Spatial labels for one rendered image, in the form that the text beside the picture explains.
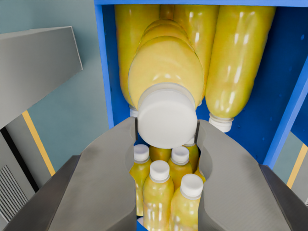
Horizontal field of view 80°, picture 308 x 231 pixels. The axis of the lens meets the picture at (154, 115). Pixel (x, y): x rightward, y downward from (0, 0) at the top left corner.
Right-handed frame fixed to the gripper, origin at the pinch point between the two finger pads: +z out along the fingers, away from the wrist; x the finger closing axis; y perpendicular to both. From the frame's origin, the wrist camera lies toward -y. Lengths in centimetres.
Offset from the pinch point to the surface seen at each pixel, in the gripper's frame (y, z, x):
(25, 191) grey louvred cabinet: 155, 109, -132
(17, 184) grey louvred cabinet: 140, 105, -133
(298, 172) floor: 130, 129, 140
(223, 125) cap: 10.2, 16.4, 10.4
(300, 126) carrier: 26, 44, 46
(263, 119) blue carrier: 10.4, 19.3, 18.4
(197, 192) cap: 20.9, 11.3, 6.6
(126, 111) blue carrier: 12.1, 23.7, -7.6
